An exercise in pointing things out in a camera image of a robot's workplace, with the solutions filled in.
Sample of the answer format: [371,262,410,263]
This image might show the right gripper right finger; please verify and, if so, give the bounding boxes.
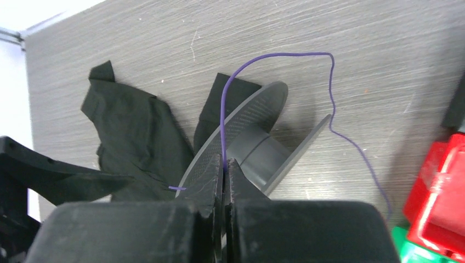
[224,159,399,262]

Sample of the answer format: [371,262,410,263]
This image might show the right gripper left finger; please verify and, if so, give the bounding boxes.
[26,155,223,262]

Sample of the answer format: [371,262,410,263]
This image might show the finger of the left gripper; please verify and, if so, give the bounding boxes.
[1,136,134,262]

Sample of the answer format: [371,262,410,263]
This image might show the grey plastic cable spool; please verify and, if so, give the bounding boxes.
[175,81,332,199]

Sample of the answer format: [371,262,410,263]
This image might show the thin purple wire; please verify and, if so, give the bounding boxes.
[167,51,394,222]

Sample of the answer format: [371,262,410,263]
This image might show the black cloth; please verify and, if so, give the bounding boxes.
[81,61,260,202]

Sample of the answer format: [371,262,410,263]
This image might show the green plastic bin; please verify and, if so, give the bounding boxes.
[391,226,456,263]

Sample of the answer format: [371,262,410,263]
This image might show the red plastic bin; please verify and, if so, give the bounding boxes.
[403,133,464,262]

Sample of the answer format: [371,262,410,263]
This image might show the black plastic bin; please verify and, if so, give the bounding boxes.
[441,74,464,133]

